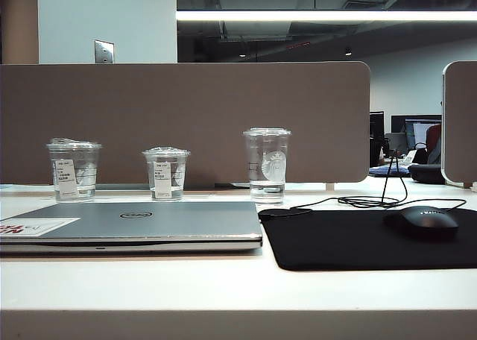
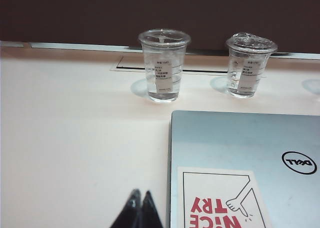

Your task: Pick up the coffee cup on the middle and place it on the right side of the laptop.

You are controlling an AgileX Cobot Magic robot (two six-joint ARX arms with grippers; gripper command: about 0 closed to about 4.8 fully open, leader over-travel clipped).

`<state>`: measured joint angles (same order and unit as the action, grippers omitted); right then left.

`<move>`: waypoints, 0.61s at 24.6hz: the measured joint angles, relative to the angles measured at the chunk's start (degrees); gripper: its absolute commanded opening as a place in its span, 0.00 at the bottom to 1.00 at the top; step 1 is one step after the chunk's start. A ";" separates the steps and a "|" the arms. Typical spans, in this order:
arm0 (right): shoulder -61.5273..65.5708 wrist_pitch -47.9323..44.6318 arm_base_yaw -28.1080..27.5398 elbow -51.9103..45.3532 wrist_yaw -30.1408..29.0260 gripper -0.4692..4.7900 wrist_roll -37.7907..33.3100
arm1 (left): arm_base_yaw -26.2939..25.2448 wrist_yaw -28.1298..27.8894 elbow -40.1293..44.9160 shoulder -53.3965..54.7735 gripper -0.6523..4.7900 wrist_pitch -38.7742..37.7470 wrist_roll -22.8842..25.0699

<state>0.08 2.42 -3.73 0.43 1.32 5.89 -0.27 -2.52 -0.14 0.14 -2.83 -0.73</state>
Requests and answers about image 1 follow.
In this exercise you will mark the short clear labelled plastic cup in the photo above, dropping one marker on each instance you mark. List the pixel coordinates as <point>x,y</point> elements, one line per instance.
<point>164,185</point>

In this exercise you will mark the tall clear Starbucks cup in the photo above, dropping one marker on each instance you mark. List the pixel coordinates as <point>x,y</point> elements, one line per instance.
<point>266,194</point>

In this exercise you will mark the silver Dell laptop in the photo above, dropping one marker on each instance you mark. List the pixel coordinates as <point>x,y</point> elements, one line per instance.
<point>167,222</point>

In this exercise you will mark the clear cup with crumpled lid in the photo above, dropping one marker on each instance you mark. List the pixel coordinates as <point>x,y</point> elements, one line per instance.
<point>67,181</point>

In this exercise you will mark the wide brown desk divider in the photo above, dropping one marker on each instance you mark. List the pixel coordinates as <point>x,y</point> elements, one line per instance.
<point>186,105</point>

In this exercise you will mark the black mouse pad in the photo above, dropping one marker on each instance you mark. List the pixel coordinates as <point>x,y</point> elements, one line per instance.
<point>335,239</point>

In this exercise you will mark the dark computer monitor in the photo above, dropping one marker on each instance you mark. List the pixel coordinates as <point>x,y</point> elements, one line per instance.
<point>376,127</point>

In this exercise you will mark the blue cloth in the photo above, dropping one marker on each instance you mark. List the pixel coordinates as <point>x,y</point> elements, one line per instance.
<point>387,171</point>

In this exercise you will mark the long ceiling light strip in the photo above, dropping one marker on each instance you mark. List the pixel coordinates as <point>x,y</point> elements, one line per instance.
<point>298,15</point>

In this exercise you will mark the lit computer monitor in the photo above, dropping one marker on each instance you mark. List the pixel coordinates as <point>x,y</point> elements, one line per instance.
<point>417,131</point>

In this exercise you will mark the black pouch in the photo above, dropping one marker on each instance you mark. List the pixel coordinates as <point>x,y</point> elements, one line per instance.
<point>425,173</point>

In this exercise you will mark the black computer mouse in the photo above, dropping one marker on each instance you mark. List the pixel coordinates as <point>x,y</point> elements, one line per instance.
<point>421,222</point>

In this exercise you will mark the person in red top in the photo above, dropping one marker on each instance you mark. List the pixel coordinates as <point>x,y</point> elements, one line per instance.
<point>434,135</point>

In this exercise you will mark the brown divider with white edge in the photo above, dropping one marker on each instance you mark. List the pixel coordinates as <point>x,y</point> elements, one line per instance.
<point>462,123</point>

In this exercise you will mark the metal wall switch plate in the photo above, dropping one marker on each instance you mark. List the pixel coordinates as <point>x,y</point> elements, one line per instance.
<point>104,51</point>

